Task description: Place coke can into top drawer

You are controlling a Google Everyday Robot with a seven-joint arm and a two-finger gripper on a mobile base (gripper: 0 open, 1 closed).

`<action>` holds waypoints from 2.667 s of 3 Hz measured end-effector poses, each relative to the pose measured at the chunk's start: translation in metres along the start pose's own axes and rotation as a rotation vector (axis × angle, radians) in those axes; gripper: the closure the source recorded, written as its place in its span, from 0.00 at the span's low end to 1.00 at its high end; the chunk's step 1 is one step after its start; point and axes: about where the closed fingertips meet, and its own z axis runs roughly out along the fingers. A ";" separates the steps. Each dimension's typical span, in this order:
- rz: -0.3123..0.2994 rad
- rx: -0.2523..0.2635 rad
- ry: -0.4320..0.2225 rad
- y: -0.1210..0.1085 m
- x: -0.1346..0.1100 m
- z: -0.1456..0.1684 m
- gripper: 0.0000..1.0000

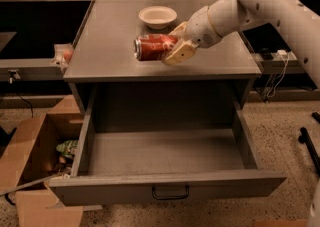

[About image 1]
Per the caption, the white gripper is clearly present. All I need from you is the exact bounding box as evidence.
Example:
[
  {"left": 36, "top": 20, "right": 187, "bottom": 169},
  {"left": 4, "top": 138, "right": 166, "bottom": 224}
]
[{"left": 162, "top": 6, "right": 222, "bottom": 66}]

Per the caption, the red coke can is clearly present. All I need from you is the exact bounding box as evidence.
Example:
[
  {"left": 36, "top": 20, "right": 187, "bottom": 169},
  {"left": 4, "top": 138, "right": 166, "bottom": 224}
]
[{"left": 134, "top": 34, "right": 179, "bottom": 61}]

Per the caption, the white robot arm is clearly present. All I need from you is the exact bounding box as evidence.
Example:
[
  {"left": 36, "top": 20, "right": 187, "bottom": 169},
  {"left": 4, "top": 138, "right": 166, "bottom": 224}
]
[{"left": 163, "top": 0, "right": 320, "bottom": 87}]

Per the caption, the grey drawer cabinet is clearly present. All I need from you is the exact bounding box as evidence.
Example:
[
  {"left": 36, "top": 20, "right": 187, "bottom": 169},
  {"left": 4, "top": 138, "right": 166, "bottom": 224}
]
[{"left": 64, "top": 0, "right": 261, "bottom": 114}]

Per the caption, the open grey top drawer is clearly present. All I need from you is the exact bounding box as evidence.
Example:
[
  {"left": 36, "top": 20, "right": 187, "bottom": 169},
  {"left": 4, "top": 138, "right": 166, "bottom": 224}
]
[{"left": 49, "top": 85, "right": 286, "bottom": 206}]

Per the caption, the white bowl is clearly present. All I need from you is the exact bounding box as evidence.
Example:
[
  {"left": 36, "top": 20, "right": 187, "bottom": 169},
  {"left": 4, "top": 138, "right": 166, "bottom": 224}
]
[{"left": 139, "top": 6, "right": 177, "bottom": 30}]

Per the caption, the power strip with plugs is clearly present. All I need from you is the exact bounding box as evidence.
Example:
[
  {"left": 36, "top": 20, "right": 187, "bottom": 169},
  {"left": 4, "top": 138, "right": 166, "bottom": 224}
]
[{"left": 259, "top": 48, "right": 296, "bottom": 62}]

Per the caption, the green snack bag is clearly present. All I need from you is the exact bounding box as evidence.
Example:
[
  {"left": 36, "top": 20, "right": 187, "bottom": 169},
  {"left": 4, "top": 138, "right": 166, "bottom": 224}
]
[{"left": 56, "top": 140, "right": 78, "bottom": 160}]

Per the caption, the black chair leg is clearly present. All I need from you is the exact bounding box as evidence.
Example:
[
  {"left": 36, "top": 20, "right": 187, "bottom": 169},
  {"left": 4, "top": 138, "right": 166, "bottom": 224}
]
[{"left": 298, "top": 127, "right": 320, "bottom": 176}]

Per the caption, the brown cardboard box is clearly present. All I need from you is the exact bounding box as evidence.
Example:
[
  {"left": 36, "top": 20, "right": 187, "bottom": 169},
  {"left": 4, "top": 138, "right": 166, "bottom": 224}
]
[{"left": 0, "top": 95, "right": 83, "bottom": 227}]

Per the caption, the black drawer handle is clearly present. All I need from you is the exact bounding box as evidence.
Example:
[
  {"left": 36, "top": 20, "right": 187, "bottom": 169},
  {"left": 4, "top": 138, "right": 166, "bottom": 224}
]
[{"left": 152, "top": 186, "right": 189, "bottom": 201}]

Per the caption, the black cable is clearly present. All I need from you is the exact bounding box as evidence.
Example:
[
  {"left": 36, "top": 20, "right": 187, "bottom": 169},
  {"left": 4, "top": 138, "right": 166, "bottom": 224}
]
[{"left": 9, "top": 77, "right": 35, "bottom": 119}]

